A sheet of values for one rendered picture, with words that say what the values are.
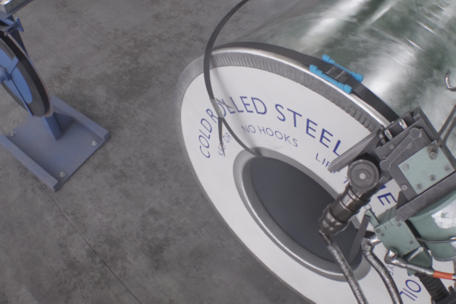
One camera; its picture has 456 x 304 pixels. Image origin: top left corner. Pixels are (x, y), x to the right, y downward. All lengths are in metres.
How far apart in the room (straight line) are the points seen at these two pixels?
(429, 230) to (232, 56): 0.64
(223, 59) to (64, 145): 1.70
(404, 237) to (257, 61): 0.53
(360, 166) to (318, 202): 0.96
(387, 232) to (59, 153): 2.16
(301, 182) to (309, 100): 0.76
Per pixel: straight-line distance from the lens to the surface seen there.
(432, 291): 0.85
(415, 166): 0.71
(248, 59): 1.03
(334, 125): 0.96
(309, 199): 1.69
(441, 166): 0.71
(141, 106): 2.72
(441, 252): 0.76
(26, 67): 2.00
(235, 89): 1.15
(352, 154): 0.74
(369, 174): 0.75
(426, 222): 0.73
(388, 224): 0.76
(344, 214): 0.84
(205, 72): 1.16
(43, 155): 2.65
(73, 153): 2.59
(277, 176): 1.61
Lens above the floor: 1.97
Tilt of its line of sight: 51 degrees down
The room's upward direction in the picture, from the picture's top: straight up
